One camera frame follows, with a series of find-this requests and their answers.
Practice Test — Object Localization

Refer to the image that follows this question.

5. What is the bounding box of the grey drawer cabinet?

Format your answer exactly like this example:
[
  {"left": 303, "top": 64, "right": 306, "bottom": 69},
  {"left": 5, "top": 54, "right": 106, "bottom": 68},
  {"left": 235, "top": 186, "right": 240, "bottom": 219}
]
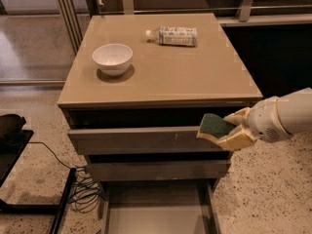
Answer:
[{"left": 57, "top": 12, "right": 263, "bottom": 193}]

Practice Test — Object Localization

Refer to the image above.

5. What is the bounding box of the grey bottom drawer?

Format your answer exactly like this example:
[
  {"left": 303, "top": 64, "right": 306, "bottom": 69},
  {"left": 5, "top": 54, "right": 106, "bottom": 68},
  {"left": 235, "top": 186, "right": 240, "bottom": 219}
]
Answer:
[{"left": 100, "top": 180, "right": 221, "bottom": 234}]

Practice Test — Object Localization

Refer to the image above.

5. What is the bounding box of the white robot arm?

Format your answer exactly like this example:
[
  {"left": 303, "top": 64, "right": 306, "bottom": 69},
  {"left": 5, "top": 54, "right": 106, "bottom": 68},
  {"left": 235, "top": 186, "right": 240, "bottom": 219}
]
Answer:
[{"left": 217, "top": 88, "right": 312, "bottom": 151}]

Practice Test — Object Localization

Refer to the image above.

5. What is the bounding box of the clear labelled plastic bottle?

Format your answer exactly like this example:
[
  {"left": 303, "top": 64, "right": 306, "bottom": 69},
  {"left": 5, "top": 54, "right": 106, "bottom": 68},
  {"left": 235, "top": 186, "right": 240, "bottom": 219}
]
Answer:
[{"left": 145, "top": 25, "right": 198, "bottom": 47}]

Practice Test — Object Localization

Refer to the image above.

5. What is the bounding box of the grey drawer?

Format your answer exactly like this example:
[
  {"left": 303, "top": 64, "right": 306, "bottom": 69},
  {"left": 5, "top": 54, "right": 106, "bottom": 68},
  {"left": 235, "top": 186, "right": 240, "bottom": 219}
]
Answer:
[
  {"left": 88, "top": 160, "right": 231, "bottom": 181},
  {"left": 68, "top": 126, "right": 221, "bottom": 155},
  {"left": 100, "top": 180, "right": 221, "bottom": 234}
]

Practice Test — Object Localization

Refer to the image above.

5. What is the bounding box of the white ceramic bowl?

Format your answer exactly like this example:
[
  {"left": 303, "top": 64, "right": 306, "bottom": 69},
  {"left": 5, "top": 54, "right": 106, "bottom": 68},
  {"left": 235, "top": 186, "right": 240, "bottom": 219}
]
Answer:
[{"left": 92, "top": 44, "right": 133, "bottom": 76}]

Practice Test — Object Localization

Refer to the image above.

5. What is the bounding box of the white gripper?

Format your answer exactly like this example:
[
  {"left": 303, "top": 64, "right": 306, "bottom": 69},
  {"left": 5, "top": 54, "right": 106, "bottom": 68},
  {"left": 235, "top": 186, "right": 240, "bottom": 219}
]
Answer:
[{"left": 217, "top": 97, "right": 292, "bottom": 151}]

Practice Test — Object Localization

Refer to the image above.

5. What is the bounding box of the metal railing frame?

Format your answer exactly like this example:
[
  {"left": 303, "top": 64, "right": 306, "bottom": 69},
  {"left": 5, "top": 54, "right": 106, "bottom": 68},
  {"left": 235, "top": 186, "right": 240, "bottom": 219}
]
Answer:
[{"left": 57, "top": 0, "right": 312, "bottom": 50}]

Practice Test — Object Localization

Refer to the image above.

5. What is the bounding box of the black cable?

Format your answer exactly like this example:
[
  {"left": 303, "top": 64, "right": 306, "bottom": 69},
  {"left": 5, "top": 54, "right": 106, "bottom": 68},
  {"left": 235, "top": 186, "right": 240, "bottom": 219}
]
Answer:
[{"left": 27, "top": 141, "right": 77, "bottom": 171}]

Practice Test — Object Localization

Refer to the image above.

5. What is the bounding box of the grey middle drawer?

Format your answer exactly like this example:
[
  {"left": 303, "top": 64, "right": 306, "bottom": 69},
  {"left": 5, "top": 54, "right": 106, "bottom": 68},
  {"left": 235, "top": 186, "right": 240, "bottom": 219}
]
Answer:
[{"left": 88, "top": 160, "right": 231, "bottom": 181}]

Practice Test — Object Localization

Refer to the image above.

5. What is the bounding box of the grey top drawer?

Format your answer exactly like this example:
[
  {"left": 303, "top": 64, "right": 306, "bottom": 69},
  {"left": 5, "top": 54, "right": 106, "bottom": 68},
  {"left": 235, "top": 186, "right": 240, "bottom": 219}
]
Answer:
[{"left": 68, "top": 126, "right": 221, "bottom": 155}]

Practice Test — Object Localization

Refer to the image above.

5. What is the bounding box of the blue cable bundle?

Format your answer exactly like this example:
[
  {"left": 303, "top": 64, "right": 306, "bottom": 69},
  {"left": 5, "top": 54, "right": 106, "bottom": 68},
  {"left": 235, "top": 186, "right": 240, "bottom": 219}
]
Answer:
[{"left": 67, "top": 166, "right": 105, "bottom": 214}]

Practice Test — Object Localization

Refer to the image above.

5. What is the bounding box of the black stand base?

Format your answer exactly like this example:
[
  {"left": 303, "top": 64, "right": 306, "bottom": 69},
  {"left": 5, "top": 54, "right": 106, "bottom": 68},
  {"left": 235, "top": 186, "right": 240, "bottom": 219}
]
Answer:
[{"left": 0, "top": 113, "right": 77, "bottom": 234}]

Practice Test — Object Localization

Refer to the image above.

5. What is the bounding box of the green and yellow sponge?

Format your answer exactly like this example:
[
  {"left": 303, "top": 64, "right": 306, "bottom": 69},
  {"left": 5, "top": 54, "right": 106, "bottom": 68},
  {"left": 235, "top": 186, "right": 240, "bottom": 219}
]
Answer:
[{"left": 196, "top": 113, "right": 236, "bottom": 143}]

